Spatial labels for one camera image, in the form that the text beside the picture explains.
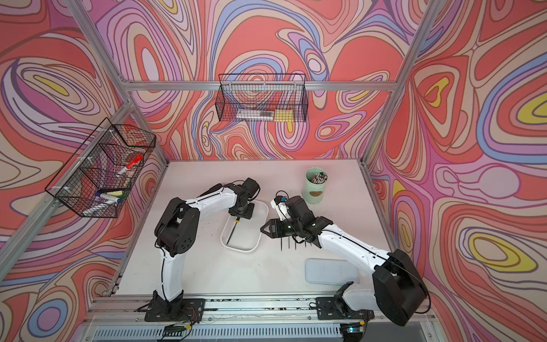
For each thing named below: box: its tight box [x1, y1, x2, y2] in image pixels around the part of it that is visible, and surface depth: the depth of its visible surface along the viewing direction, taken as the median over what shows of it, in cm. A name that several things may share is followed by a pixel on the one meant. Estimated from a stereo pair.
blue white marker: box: [95, 191, 121, 204], surface depth 72 cm
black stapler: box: [195, 183, 224, 199], surface depth 105 cm
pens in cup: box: [310, 171, 328, 185], surface depth 91 cm
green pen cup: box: [302, 166, 329, 205], surface depth 97 cm
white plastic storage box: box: [220, 200, 270, 253], surface depth 92 cm
